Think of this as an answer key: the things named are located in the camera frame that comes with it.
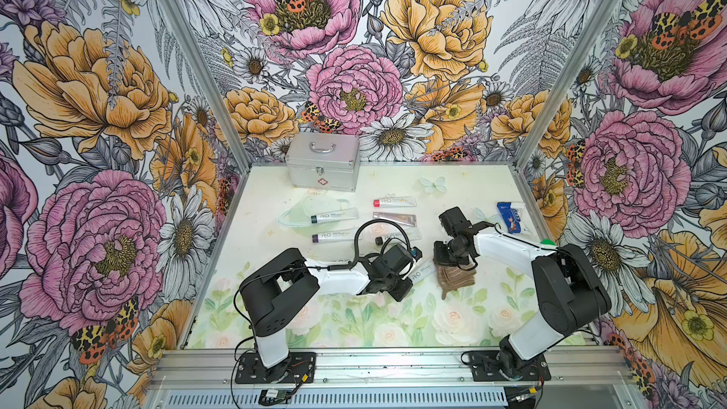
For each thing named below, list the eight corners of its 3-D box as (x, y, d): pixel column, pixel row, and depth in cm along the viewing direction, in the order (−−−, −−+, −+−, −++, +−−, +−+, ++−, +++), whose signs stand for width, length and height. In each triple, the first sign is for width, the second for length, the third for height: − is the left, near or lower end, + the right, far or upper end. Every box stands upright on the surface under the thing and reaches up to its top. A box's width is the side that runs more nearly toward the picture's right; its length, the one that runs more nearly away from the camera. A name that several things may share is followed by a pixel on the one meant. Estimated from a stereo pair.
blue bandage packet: (505, 234, 103) (509, 229, 100) (496, 208, 110) (499, 202, 107) (521, 234, 103) (525, 229, 100) (510, 208, 110) (514, 202, 107)
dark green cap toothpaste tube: (312, 224, 105) (310, 219, 103) (311, 218, 107) (310, 214, 105) (358, 217, 107) (358, 212, 105) (358, 212, 109) (357, 207, 107)
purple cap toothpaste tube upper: (313, 243, 100) (312, 239, 98) (314, 236, 101) (312, 232, 99) (356, 239, 101) (355, 235, 99) (355, 233, 102) (355, 228, 100)
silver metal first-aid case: (292, 192, 115) (282, 162, 102) (300, 158, 128) (292, 128, 115) (358, 192, 115) (357, 162, 102) (360, 159, 128) (358, 128, 115)
